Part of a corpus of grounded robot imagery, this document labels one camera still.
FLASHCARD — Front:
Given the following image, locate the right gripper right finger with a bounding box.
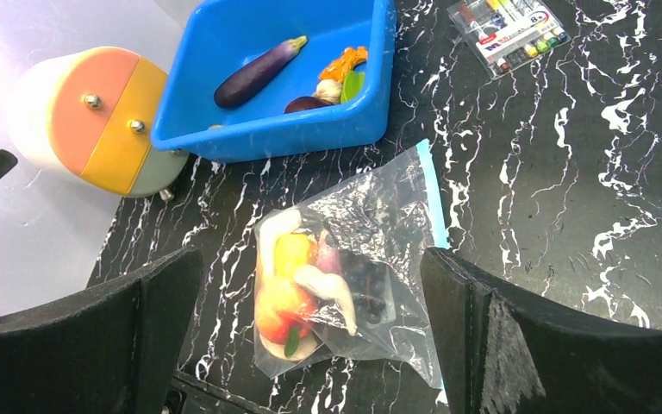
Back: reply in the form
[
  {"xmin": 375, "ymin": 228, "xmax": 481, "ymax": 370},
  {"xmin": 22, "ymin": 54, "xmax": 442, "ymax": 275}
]
[{"xmin": 421, "ymin": 248, "xmax": 662, "ymax": 413}]

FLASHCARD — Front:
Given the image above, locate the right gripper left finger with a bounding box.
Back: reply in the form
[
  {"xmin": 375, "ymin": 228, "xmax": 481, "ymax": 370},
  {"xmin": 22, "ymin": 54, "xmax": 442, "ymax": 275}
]
[{"xmin": 0, "ymin": 248, "xmax": 203, "ymax": 413}]

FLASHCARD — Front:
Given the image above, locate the black grape bunch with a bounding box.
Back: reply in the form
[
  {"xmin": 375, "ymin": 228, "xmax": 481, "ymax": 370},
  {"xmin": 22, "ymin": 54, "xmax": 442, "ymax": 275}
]
[{"xmin": 340, "ymin": 249, "xmax": 395, "ymax": 325}]

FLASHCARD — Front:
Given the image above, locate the orange peach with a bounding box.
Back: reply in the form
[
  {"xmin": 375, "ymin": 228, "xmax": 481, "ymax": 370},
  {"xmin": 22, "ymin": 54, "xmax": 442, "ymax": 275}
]
[{"xmin": 254, "ymin": 279, "xmax": 317, "ymax": 345}]

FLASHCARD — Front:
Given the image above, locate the clear zip top bag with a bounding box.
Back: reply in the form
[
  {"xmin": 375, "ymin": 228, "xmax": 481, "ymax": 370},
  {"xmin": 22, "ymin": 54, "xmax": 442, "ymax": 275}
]
[{"xmin": 254, "ymin": 140, "xmax": 448, "ymax": 388}]

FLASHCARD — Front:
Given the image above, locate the white oyster mushroom toy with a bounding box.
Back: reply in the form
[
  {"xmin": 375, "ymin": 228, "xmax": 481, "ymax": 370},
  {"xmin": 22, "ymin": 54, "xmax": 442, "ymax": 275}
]
[{"xmin": 293, "ymin": 264, "xmax": 358, "ymax": 336}]

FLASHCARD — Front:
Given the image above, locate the round white brown slice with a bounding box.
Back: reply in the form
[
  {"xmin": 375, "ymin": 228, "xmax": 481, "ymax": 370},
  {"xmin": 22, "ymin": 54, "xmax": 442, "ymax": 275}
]
[{"xmin": 259, "ymin": 335, "xmax": 319, "ymax": 362}]

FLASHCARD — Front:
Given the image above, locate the dark red plum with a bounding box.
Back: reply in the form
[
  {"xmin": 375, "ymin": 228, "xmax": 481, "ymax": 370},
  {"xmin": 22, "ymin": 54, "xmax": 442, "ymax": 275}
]
[{"xmin": 315, "ymin": 236, "xmax": 342, "ymax": 275}]

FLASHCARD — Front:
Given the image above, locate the yellow bell pepper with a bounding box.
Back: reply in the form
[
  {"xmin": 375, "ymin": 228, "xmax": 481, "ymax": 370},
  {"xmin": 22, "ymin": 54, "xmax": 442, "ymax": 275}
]
[{"xmin": 273, "ymin": 233, "xmax": 318, "ymax": 279}]

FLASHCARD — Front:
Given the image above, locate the white garlic mushroom toy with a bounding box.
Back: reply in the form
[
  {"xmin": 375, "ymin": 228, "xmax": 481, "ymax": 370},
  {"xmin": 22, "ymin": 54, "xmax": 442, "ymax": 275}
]
[{"xmin": 256, "ymin": 208, "xmax": 302, "ymax": 280}]

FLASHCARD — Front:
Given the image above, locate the white cylinder container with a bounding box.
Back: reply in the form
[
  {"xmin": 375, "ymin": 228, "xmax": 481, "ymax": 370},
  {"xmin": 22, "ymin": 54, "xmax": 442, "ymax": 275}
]
[{"xmin": 6, "ymin": 47, "xmax": 188, "ymax": 202}]

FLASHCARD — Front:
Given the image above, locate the blue plastic bin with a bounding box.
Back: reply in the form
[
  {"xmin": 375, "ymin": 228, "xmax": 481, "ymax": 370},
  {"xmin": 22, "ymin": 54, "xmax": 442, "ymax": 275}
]
[{"xmin": 152, "ymin": 1, "xmax": 397, "ymax": 163}]

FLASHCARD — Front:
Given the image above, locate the purple eggplant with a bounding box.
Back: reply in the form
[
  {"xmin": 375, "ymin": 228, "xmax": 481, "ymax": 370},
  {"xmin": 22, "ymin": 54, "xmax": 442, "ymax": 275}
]
[{"xmin": 213, "ymin": 35, "xmax": 309, "ymax": 110}]

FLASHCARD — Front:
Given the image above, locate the green leaf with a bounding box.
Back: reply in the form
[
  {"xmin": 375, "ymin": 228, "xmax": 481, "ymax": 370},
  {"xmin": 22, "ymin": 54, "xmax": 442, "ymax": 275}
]
[{"xmin": 340, "ymin": 71, "xmax": 365, "ymax": 104}]

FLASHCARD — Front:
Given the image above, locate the small beige mushroom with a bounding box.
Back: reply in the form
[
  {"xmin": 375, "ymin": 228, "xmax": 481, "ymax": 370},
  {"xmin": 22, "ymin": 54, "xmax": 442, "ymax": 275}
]
[{"xmin": 312, "ymin": 79, "xmax": 343, "ymax": 104}]

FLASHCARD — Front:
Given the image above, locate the pack of coloured markers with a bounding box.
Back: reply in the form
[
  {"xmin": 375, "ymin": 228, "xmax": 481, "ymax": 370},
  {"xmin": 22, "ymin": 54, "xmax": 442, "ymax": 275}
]
[{"xmin": 447, "ymin": 0, "xmax": 570, "ymax": 79}]

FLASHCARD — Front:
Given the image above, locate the orange starfish cookie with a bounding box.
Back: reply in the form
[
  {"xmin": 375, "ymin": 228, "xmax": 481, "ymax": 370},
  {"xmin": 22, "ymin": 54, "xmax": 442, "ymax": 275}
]
[{"xmin": 318, "ymin": 46, "xmax": 368, "ymax": 82}]

